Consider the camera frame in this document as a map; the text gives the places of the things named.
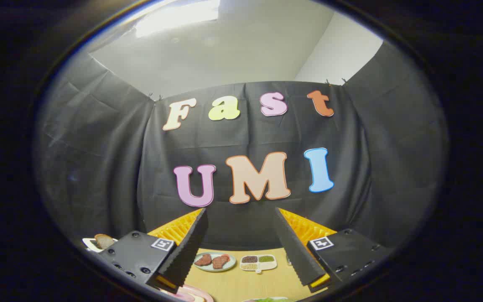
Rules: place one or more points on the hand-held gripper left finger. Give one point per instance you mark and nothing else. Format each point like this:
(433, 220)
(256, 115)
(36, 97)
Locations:
(187, 251)

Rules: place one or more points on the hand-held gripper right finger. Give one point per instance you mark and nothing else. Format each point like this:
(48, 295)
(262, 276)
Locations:
(300, 256)

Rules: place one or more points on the green lettuce leaf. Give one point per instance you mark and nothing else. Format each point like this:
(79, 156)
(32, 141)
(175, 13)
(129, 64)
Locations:
(271, 300)

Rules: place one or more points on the toasted brown bread slice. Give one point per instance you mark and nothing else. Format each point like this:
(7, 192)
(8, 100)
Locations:
(105, 241)

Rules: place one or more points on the brown meat patty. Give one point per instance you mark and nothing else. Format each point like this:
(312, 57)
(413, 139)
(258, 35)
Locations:
(203, 260)

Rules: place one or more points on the brown patty with orange edge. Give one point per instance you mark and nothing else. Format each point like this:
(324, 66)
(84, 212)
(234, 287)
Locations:
(220, 262)

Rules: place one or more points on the white divided seed dish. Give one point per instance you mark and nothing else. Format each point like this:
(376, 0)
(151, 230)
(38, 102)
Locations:
(258, 263)

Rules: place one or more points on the pink plate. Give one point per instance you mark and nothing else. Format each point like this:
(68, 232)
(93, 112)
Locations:
(201, 292)

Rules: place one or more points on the pale green plate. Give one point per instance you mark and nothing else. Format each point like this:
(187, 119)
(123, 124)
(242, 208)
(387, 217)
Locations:
(232, 262)

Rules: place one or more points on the white toaster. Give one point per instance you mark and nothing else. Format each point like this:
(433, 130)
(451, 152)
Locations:
(86, 243)

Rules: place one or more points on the ceiling light panel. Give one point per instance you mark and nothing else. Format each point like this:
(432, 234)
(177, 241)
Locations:
(174, 16)

